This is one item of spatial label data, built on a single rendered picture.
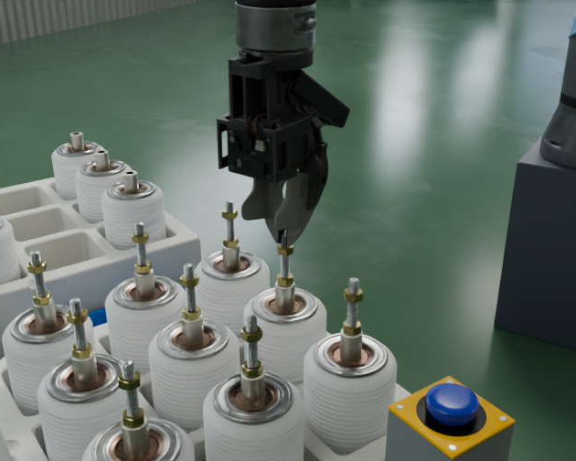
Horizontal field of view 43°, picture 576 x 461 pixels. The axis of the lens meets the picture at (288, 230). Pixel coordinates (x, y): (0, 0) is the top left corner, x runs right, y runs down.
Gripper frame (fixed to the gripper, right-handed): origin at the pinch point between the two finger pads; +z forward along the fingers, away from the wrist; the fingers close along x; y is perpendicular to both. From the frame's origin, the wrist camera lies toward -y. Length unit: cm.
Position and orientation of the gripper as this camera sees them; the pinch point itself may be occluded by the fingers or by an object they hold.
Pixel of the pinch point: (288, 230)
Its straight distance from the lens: 79.7
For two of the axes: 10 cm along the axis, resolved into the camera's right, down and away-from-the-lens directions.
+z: 0.0, 9.0, 4.3
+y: -5.7, 3.5, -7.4
